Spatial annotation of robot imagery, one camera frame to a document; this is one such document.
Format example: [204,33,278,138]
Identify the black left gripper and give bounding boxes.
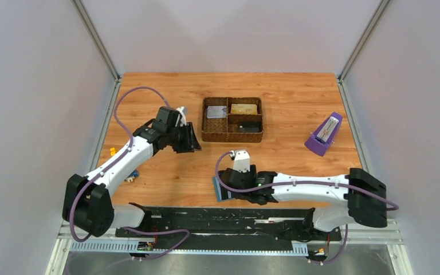
[166,121,202,154]

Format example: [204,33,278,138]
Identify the teal leather card holder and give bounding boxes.
[213,177,234,202]

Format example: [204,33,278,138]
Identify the black VIP card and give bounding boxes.
[237,121,262,133]

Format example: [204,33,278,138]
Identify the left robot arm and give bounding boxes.
[62,106,202,237]

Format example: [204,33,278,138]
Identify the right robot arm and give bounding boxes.
[213,166,389,239]

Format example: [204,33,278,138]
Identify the silver card in basket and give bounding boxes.
[206,105,227,119]

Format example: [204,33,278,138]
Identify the gold card in basket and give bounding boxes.
[230,103,258,115]

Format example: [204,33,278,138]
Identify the brown woven divided basket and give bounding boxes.
[201,97,264,143]

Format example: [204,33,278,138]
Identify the blue toy block wheels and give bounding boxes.
[125,170,139,182]

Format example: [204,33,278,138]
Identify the yellow toy block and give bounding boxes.
[109,147,116,156]

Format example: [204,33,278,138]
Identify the purple metronome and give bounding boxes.
[304,112,343,157]

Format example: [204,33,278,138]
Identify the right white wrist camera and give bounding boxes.
[230,150,250,173]

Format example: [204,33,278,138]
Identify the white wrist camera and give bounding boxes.
[230,150,250,173]
[176,106,187,127]

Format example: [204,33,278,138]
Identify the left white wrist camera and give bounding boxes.
[176,106,187,127]

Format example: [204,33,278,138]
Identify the white slotted cable duct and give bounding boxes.
[69,239,308,256]

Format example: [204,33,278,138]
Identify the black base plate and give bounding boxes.
[114,206,343,252]

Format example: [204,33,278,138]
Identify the aluminium frame rail right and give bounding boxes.
[337,0,414,274]

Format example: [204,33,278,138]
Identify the aluminium frame rail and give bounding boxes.
[337,0,414,274]
[45,0,123,275]

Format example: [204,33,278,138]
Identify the aluminium frame rail left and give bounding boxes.
[45,0,123,275]

